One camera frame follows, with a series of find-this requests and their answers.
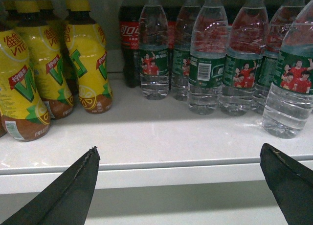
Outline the water bottle barcode label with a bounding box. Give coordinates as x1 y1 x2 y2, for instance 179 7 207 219
187 0 229 115

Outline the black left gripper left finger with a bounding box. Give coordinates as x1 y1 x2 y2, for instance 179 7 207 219
2 147 100 225

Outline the yellow lemon tea bottle middle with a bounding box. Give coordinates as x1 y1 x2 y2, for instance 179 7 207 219
15 0 73 119

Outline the yellow lemon tea bottle rear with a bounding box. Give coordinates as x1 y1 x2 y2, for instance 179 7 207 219
37 0 63 40

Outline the water bottle green label leftmost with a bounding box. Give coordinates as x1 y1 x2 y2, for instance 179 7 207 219
138 0 169 100

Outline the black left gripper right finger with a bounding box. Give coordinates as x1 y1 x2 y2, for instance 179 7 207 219
260 143 313 225

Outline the dark cola bottle red label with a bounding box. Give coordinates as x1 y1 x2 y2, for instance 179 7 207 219
118 0 145 88

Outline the yellow lemon tea bottle front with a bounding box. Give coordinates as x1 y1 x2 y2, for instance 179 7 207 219
0 23 50 142

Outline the water bottle team picture label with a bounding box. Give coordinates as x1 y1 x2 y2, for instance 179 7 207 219
219 0 269 117

